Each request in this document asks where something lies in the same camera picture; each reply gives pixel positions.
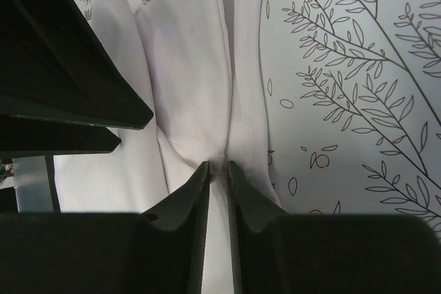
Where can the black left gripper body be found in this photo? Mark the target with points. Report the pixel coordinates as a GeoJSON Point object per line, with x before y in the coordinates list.
{"type": "Point", "coordinates": [34, 184]}

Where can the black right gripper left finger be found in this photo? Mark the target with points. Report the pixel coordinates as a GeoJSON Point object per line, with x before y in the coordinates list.
{"type": "Point", "coordinates": [158, 251]}

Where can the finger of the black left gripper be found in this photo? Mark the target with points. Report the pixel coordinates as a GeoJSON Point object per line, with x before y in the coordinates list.
{"type": "Point", "coordinates": [53, 67]}
{"type": "Point", "coordinates": [26, 136]}

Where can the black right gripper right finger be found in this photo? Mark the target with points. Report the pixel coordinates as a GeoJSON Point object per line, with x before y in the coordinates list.
{"type": "Point", "coordinates": [277, 252]}

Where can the white t shirt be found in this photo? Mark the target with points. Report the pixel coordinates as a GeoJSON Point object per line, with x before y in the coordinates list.
{"type": "Point", "coordinates": [196, 64]}

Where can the floral patterned table mat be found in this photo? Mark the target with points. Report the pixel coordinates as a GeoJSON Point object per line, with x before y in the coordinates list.
{"type": "Point", "coordinates": [352, 99]}

